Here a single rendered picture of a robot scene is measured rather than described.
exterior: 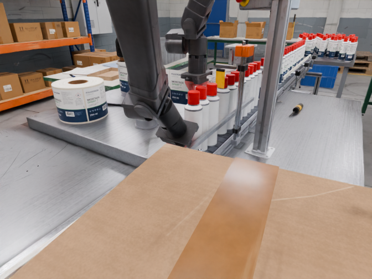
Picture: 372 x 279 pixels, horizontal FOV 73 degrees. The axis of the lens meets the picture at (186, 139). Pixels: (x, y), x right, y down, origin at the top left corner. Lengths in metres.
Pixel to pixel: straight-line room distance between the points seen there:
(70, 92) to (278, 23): 0.75
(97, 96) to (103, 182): 0.42
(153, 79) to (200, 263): 0.32
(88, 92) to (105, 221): 0.86
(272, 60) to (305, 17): 7.49
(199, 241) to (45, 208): 0.59
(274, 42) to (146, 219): 0.70
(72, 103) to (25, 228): 0.52
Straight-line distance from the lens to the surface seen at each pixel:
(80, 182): 0.81
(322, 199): 0.27
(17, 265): 0.52
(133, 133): 0.95
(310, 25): 8.31
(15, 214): 0.77
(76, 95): 1.06
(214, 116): 0.79
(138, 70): 0.44
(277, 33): 0.83
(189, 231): 0.21
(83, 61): 4.89
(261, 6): 0.86
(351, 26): 8.35
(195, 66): 0.80
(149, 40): 0.38
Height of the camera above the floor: 1.27
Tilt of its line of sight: 26 degrees down
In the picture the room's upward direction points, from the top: straight up
